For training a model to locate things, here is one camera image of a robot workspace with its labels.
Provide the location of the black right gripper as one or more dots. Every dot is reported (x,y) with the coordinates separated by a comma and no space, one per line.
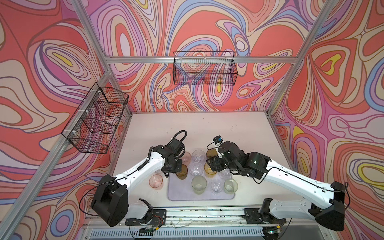
(214,162)

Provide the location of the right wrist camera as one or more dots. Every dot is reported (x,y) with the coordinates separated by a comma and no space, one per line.
(217,140)

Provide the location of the clear faceted glass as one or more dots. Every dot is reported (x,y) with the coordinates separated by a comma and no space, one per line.
(225,174)
(199,156)

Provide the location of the yellow smooth cup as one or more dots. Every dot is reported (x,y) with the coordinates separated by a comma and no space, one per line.
(208,171)

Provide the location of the pale green textured cup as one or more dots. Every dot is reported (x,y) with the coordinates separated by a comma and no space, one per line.
(230,186)

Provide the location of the lavender plastic tray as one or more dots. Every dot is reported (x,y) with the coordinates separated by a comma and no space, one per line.
(181,190)

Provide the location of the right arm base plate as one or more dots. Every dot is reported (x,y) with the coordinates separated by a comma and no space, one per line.
(256,216)

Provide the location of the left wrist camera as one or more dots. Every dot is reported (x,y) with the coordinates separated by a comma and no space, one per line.
(178,147)

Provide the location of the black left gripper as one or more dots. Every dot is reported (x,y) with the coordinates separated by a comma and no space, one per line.
(179,169)

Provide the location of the pink textured cup back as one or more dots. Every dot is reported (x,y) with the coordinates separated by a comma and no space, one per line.
(186,158)

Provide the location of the small clear glass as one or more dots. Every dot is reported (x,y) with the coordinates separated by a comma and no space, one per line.
(217,187)

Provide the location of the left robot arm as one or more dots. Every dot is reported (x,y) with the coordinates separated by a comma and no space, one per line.
(111,199)

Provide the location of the tall pale green cup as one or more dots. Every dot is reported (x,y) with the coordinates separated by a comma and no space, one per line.
(199,184)

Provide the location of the olive amber textured cup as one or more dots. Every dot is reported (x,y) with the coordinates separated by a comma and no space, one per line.
(211,153)

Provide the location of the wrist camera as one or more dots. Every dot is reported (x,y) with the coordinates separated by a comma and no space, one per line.
(217,140)
(178,147)

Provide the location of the black wire basket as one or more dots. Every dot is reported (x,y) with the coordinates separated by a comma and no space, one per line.
(100,113)
(204,68)

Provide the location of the black wire basket back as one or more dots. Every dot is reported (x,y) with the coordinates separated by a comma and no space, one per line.
(204,68)

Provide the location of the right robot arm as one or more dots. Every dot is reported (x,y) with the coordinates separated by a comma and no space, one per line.
(321,202)

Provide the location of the dark amber textured cup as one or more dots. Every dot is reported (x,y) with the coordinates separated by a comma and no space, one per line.
(182,175)

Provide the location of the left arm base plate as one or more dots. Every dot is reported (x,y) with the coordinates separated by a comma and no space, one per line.
(154,218)

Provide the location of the clear tumbler back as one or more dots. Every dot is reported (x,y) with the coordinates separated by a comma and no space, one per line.
(196,169)

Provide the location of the black wire basket left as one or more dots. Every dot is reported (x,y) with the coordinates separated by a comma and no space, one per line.
(100,113)

